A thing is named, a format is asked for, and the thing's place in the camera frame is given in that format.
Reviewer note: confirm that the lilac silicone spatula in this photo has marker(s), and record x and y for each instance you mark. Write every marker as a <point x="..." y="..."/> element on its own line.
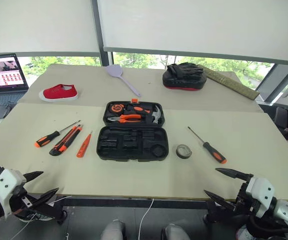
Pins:
<point x="115" y="70"/>

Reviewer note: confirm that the open grey laptop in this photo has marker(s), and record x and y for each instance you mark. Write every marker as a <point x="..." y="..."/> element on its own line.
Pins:
<point x="1" y="72"/>

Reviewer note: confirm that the black table frame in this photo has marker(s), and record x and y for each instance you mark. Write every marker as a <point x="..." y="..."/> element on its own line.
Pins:
<point x="133" y="202"/>

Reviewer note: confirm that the claw hammer orange grip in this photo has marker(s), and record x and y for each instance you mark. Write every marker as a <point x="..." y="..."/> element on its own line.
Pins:
<point x="156" y="116"/>

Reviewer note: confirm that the olive brown long bar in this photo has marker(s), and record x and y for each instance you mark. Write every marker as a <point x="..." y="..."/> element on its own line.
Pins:
<point x="233" y="83"/>

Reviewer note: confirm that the slanted grey window frame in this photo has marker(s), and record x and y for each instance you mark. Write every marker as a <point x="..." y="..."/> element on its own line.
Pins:
<point x="276" y="77"/>

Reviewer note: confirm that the orange black utility knife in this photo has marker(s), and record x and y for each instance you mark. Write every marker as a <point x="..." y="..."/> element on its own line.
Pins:
<point x="64" y="143"/>

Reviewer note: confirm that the narrow white roller blind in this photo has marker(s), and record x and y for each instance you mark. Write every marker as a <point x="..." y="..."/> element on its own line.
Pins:
<point x="39" y="25"/>

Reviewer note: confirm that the wide white roller blind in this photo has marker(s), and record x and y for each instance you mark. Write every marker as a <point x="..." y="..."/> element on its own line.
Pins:
<point x="198" y="25"/>

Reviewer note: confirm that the black electrical tape roll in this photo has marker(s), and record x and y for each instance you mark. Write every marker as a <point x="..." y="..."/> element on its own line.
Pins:
<point x="180" y="154"/>

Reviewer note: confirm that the black tool case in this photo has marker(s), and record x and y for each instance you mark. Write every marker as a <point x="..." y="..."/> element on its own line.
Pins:
<point x="123" y="147"/>

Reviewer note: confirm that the black chair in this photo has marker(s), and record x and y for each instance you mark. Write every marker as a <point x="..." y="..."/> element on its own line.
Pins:
<point x="281" y="117"/>

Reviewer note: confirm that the grey window post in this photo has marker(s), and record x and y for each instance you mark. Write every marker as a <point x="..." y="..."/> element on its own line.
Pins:
<point x="104" y="56"/>

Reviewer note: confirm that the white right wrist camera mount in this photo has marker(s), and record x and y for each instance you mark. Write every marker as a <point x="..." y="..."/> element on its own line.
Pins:
<point x="261" y="190"/>

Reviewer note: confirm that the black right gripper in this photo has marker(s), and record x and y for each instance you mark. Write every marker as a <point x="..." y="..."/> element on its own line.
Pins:
<point x="242" y="200"/>

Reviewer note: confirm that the red canvas shoe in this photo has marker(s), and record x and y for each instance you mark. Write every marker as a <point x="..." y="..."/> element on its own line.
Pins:
<point x="57" y="92"/>

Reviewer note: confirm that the orange black screwdriver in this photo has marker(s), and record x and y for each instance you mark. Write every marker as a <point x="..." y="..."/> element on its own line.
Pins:
<point x="46" y="139"/>
<point x="212" y="151"/>

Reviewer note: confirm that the white black sneaker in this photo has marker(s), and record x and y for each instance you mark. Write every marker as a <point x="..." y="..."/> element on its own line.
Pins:
<point x="37" y="218"/>

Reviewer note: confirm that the grey rounded shape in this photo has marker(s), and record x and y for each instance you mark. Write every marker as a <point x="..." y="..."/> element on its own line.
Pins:
<point x="175" y="232"/>
<point x="112" y="230"/>

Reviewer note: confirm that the orange voltage tester pen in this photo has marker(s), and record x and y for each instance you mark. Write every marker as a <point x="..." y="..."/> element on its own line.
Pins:
<point x="82" y="148"/>

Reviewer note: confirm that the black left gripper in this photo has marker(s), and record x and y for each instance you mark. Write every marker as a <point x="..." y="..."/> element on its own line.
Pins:
<point x="17" y="194"/>

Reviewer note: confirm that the orange black tape measure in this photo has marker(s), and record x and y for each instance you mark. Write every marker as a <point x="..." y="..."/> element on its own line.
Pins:
<point x="116" y="108"/>

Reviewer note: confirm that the black red boxing mitt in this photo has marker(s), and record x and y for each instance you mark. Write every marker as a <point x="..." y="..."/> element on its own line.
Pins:
<point x="183" y="80"/>

